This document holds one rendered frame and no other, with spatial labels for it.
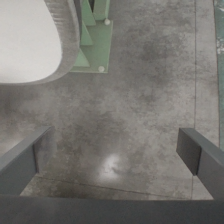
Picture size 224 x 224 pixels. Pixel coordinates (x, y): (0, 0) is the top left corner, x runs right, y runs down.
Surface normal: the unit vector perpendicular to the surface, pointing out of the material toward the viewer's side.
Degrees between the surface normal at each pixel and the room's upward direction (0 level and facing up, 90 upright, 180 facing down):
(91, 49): 0
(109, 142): 0
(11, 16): 90
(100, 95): 0
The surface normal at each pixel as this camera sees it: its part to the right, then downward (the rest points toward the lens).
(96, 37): -0.14, -0.16
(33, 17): -0.10, 0.98
